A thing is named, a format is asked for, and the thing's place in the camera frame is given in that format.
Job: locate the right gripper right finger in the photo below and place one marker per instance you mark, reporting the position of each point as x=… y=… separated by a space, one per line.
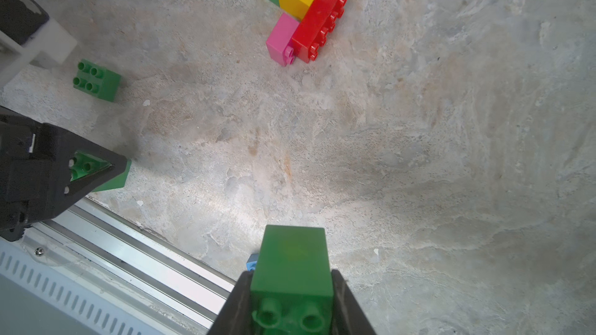
x=348 y=317

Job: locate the pink lego brick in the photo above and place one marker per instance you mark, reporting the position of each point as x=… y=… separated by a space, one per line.
x=279 y=44

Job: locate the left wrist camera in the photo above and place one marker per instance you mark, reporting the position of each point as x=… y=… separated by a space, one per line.
x=29 y=36

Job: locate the blue lego brick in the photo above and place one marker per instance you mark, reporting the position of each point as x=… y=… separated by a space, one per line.
x=252 y=262

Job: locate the red lego brick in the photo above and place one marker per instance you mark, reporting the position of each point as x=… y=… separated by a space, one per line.
x=319 y=21

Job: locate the aluminium mounting rail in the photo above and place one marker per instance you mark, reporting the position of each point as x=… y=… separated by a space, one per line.
x=91 y=269

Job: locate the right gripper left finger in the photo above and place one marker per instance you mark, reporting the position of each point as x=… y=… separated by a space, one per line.
x=235 y=316

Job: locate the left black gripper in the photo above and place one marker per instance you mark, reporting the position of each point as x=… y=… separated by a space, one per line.
x=20 y=170

